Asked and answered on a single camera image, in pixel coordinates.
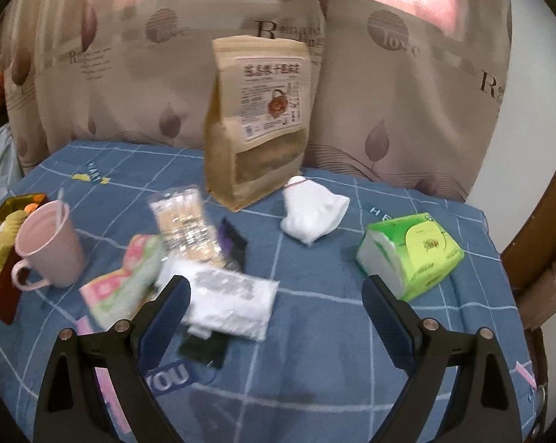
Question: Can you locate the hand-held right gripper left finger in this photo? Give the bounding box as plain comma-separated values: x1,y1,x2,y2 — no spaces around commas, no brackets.
34,275,192,443

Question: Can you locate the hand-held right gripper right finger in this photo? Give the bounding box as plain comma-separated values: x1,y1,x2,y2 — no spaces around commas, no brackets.
361,274,523,443

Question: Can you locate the pink and green packet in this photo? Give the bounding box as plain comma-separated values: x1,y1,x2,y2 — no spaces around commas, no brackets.
79,233,168,328

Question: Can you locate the white plastic packet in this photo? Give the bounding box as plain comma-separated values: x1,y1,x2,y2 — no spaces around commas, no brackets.
160,258,279,343

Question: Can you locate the cotton swab packet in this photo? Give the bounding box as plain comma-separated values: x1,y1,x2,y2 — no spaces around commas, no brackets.
147,185,228,268

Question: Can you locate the white sock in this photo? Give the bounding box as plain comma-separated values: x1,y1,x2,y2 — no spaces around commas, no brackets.
280,175,351,246

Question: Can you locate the red box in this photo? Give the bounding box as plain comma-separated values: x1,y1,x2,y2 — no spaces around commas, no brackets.
0,193,52,324

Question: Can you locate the yellow-green fluffy cloth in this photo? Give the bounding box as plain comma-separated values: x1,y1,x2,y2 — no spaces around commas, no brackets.
0,210,27,293

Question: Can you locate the dark flat packet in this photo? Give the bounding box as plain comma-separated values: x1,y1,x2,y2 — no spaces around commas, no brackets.
178,330,230,370

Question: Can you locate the green and white carton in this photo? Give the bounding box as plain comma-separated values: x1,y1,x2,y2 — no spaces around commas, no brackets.
355,212,465,302

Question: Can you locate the blue checked blanket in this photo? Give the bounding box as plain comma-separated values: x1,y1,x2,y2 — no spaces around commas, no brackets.
0,141,544,443

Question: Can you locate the purple and black item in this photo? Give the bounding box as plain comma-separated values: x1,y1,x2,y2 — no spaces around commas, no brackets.
219,217,249,271

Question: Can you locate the pink cup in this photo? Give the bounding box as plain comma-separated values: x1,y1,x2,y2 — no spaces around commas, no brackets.
11,200,87,291

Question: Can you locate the clear straw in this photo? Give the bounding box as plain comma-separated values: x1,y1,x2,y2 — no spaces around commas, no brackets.
54,187,66,236

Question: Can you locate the brown kraft paper bag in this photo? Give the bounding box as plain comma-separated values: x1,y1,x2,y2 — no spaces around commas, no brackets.
205,37,312,213

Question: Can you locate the beige printed curtain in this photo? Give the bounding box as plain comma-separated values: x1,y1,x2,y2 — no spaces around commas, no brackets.
1,0,512,201

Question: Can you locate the brown wooden frame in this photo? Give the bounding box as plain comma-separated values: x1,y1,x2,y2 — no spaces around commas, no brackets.
499,134,556,328

